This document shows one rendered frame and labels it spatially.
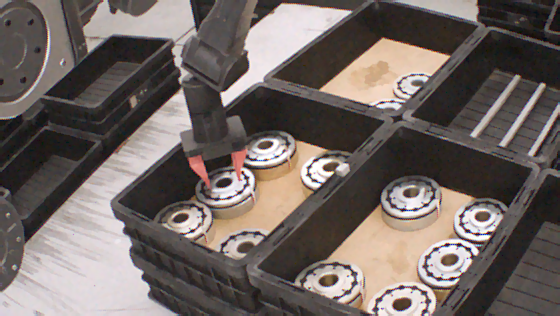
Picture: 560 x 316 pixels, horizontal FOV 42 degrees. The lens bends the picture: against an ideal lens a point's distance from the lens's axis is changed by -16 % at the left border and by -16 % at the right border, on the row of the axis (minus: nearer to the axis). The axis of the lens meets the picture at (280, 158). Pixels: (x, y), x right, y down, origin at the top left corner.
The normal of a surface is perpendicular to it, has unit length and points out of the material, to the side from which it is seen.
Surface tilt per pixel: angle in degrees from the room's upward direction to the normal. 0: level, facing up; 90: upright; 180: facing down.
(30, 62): 90
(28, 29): 90
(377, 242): 0
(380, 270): 0
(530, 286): 0
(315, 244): 90
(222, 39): 80
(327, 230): 90
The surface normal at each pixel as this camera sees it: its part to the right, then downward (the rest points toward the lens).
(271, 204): -0.17, -0.80
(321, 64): 0.77, 0.25
